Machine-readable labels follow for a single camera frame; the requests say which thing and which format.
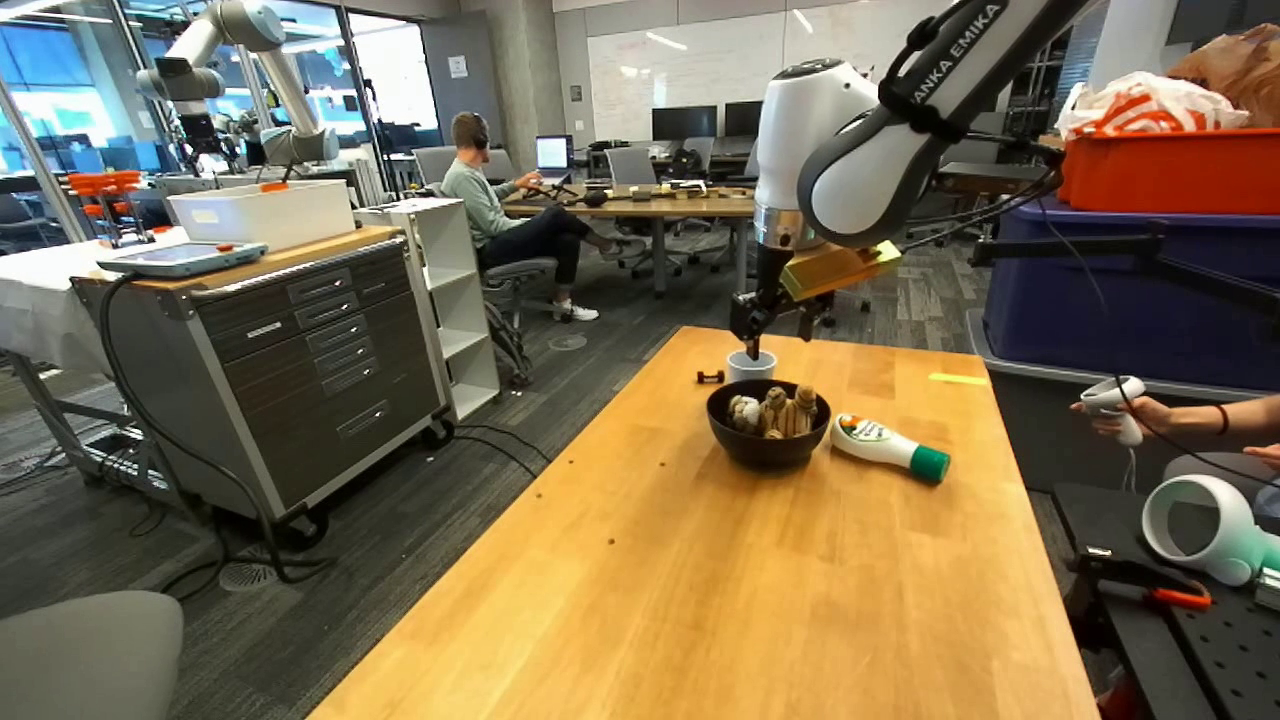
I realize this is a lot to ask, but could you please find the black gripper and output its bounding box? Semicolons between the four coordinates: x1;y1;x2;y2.
728;242;842;360

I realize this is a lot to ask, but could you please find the tan stuffed animal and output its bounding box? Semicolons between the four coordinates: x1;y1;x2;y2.
723;386;821;444

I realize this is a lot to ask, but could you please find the operator forearm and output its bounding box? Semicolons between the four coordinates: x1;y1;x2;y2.
1174;393;1280;458

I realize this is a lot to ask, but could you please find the black bowl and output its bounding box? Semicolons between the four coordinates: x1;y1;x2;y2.
705;377;838;472

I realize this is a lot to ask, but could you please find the operator hand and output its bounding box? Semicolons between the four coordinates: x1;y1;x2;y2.
1115;393;1189;444

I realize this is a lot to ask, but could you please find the white bottle green cap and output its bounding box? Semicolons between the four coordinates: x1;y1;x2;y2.
829;412;957;490

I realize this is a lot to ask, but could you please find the wooden office desk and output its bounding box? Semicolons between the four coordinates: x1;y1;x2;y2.
503;186;762;295

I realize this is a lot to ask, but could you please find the black computer monitor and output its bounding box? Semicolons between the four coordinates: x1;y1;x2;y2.
719;97;767;142
647;104;719;144

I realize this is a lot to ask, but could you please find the open laptop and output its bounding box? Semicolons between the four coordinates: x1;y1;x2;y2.
521;133;577;188

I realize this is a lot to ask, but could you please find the seated person green shirt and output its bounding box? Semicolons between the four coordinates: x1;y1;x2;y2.
442;109;604;328

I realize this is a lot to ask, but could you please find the black metal bar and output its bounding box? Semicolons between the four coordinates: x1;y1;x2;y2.
969;230;1280;315

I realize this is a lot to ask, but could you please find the white shelf unit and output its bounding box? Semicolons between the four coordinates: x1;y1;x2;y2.
376;196;503;425

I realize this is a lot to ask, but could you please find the blue plastic bin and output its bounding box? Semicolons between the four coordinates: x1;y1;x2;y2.
982;196;1280;393

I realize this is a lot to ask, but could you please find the orange plastic bin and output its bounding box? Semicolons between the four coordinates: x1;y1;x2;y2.
1057;123;1280;222

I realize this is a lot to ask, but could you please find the white orange cloth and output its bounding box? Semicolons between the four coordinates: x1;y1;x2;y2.
1054;70;1258;144

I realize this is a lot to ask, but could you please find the orange black hand tool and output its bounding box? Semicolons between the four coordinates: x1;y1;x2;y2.
1077;550;1220;615

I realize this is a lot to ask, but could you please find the gray drawer tool cabinet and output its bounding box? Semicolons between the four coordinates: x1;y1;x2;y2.
67;222;456;530

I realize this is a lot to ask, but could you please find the black perforated board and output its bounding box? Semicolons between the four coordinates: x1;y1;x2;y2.
1054;478;1280;720

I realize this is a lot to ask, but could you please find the white box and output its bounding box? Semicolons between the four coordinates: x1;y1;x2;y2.
164;178;361;252

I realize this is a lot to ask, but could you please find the brown paper bag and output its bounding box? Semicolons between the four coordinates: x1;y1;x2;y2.
1167;20;1280;133

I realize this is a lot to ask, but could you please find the closed gray laptop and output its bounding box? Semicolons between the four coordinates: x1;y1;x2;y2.
94;236;271;284

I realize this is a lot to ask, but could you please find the orange chair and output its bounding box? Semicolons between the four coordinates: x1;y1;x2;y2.
60;170;149;234

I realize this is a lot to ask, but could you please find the white covered table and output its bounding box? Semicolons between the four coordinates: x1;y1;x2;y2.
0;225;194;483

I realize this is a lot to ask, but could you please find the gray padded chair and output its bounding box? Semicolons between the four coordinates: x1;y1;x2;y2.
0;590;188;720

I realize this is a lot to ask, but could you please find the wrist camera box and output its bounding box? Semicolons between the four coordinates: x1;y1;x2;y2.
776;236;905;307

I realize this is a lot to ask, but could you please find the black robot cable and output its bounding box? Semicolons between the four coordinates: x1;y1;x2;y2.
876;133;1071;257

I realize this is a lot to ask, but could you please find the white wall whiteboard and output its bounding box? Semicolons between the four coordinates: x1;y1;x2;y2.
586;0;935;149

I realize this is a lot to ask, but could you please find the black cabinet power cable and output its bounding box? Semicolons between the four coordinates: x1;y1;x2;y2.
94;273;338;590

